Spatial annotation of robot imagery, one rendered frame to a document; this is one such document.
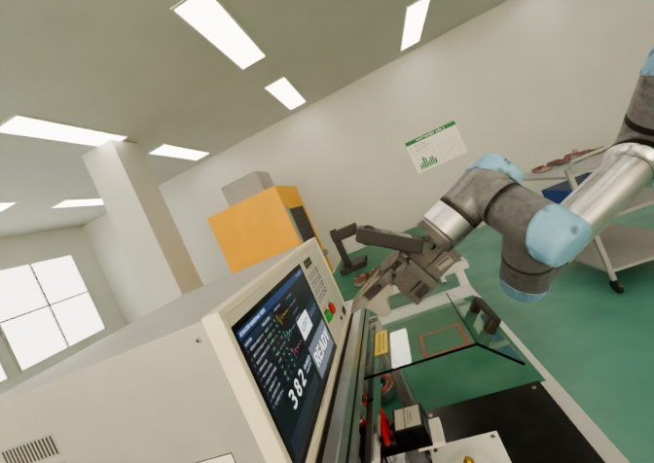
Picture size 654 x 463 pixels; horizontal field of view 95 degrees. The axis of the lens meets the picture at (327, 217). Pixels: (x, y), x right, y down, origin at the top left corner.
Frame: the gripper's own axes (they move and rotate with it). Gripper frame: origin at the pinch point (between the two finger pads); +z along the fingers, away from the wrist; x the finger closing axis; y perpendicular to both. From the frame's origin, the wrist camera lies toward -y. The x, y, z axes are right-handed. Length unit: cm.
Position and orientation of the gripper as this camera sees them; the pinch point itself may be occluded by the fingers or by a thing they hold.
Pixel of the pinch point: (353, 303)
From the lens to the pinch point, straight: 58.4
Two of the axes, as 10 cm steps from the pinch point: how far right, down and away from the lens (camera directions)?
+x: 1.8, -1.0, 9.8
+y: 7.5, 6.6, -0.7
